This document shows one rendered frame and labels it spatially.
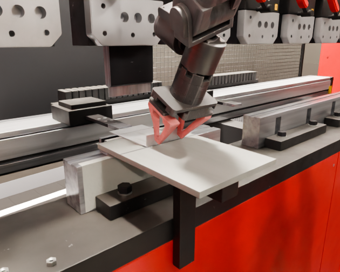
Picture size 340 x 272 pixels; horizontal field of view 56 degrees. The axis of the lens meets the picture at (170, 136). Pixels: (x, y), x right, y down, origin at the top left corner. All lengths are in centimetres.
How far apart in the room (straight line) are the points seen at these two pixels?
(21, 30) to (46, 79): 60
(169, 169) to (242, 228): 36
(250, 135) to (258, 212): 26
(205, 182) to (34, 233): 31
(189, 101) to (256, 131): 48
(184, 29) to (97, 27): 17
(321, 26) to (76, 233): 94
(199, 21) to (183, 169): 21
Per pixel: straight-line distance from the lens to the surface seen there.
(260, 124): 96
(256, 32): 86
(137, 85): 66
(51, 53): 111
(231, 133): 120
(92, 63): 117
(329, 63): 273
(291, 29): 100
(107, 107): 84
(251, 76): 160
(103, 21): 56
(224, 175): 46
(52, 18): 52
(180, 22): 44
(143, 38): 60
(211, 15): 44
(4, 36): 50
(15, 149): 82
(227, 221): 73
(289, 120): 110
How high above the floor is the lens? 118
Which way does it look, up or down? 17 degrees down
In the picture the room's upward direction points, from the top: straight up
